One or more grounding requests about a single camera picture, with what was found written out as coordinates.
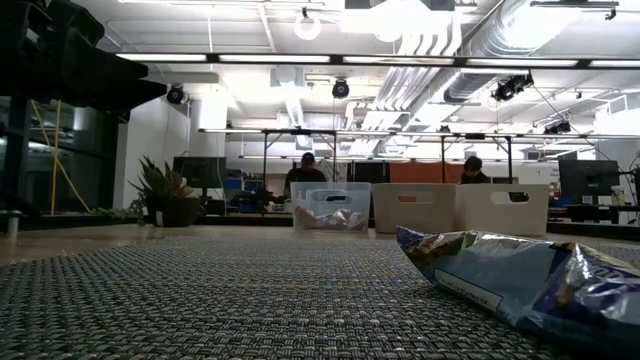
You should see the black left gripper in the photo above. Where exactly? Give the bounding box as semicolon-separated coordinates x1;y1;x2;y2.
0;0;169;113

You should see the overhead light bar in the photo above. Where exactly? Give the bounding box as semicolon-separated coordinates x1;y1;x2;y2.
114;52;640;70

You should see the dark computer monitor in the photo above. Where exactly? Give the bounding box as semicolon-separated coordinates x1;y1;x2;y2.
558;159;620;197
172;156;227;190

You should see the potted succulent plant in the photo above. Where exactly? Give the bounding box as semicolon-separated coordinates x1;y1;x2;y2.
127;155;202;227

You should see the person with cap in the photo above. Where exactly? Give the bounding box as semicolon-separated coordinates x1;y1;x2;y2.
283;151;329;197

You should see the clear plastic bin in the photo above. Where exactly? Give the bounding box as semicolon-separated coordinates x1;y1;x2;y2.
289;180;373;235
371;182;458;235

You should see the grey woven placemat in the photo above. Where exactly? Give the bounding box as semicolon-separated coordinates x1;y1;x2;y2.
0;235;640;360

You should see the orange partition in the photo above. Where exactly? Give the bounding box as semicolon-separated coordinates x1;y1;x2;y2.
388;161;464;184

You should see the middle clear plastic bin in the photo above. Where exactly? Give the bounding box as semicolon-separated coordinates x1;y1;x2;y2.
371;182;458;235

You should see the person without cap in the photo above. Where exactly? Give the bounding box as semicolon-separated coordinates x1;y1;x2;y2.
459;155;494;185

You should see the white plastic bin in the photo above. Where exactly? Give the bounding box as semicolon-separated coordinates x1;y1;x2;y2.
453;182;551;238

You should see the dark blue oatmeal raisin bar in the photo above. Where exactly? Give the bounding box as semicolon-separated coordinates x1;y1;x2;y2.
396;225;640;354

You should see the yellow strap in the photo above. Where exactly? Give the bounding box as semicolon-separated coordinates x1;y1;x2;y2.
49;99;64;215
30;99;92;214

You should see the white ring ceiling lamp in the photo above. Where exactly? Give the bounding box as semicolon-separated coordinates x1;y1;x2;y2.
293;14;322;42

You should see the black background table frame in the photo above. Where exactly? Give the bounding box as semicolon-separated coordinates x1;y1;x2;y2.
260;128;337;201
439;132;514;185

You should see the silver ceiling duct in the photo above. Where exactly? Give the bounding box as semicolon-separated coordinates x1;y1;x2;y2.
442;0;556;104

